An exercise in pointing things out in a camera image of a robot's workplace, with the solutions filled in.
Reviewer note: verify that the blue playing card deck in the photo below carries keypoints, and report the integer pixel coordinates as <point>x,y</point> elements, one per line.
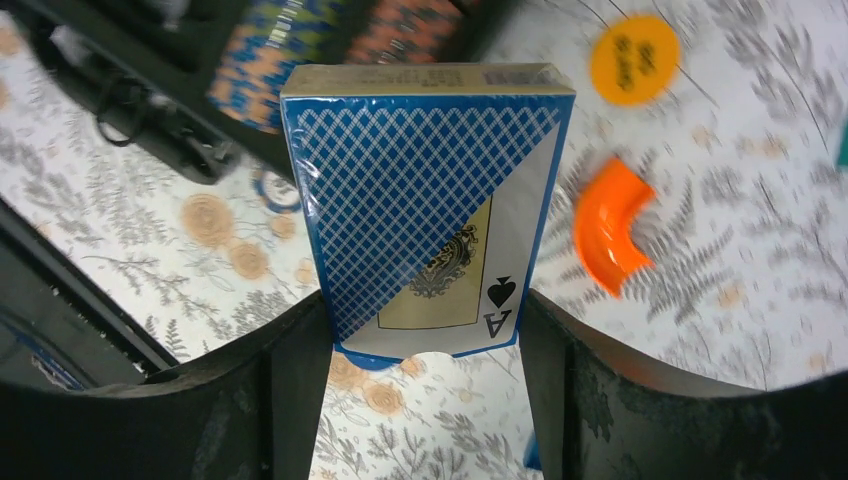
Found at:
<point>425,190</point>

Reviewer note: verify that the blue tan poker chip row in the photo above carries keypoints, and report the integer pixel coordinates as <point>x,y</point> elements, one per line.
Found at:
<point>271,39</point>

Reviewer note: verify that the loose poker chip near case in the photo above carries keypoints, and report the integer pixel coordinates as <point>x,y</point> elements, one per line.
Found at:
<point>275,193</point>

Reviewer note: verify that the teal triangular block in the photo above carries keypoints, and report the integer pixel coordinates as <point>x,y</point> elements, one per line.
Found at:
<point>842,156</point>

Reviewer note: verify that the black poker chip case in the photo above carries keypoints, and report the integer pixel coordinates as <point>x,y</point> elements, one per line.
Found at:
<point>145,81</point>

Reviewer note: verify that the orange curved block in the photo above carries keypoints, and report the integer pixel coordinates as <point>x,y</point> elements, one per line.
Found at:
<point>605,214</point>

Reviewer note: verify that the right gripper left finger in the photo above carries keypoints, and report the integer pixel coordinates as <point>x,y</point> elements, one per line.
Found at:
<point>247,410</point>

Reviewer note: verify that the orange big blind button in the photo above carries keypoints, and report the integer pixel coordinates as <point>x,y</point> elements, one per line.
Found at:
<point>635,60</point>

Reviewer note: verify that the blue rectangular block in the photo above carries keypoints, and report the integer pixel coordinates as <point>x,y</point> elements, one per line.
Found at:
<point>531,455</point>

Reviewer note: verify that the orange black poker chip row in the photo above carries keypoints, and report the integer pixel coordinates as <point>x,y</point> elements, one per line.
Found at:
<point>409,31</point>

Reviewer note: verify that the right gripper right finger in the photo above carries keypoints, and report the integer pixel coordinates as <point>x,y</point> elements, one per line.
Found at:
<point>604,410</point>

